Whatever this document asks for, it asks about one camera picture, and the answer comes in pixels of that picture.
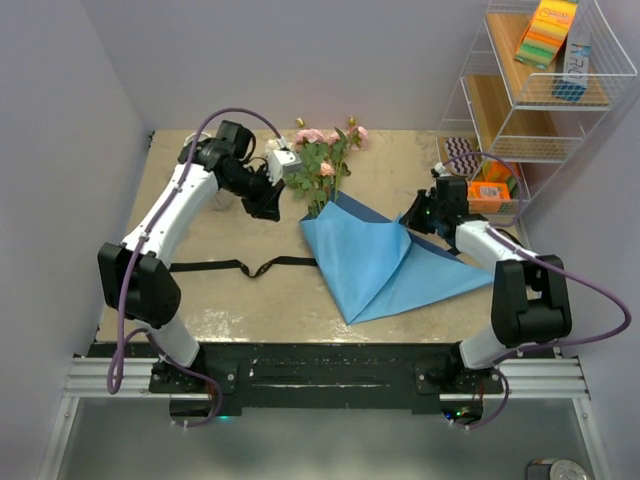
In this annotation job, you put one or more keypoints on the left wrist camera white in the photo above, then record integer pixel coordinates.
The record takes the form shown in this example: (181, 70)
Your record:
(281, 163)

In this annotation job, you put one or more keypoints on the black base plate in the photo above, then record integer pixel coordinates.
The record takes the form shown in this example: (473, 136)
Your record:
(229, 378)

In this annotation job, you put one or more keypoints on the pink white flower bouquet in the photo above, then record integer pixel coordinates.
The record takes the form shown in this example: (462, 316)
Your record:
(324, 162)

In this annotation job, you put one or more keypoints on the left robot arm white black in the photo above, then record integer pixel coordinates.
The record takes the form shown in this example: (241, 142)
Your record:
(136, 273)

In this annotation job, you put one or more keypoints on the purple wavy striped cloth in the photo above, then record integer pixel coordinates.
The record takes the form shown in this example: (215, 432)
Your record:
(460, 160)

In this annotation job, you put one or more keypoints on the orange box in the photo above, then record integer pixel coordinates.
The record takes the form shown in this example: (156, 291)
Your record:
(488, 197)

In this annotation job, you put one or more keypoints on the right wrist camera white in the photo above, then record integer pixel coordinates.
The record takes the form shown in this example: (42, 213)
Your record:
(439, 170)

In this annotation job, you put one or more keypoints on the white blue cube box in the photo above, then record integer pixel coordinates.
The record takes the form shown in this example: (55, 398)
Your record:
(572, 67)

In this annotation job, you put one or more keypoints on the white wire shelf rack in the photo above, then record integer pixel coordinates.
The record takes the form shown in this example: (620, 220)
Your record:
(507, 106)

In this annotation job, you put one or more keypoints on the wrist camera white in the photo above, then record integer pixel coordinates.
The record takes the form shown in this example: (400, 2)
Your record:
(439, 170)
(281, 163)

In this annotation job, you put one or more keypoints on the black ribbon gold lettering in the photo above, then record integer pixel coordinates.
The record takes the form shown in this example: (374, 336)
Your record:
(184, 267)

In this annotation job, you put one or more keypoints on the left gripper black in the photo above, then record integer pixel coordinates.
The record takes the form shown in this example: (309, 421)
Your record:
(267, 205)

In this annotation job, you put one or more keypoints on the metal tin can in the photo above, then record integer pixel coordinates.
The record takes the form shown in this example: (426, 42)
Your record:
(555, 469)

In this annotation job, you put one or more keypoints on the colourful sponge pack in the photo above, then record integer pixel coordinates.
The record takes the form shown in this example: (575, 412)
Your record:
(546, 33)

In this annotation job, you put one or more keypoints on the yellow green sponge pack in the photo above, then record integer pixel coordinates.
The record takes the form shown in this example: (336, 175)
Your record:
(495, 172)

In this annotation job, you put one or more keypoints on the blue wrapping paper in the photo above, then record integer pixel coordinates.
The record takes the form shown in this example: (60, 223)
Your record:
(374, 268)

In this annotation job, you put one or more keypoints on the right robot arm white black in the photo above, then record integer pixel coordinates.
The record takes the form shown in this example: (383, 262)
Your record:
(530, 302)

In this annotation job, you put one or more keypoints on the white ceramic vase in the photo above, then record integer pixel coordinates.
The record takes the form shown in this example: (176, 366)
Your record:
(223, 199)

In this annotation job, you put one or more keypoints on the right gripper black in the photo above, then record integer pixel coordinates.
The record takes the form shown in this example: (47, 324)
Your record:
(411, 219)

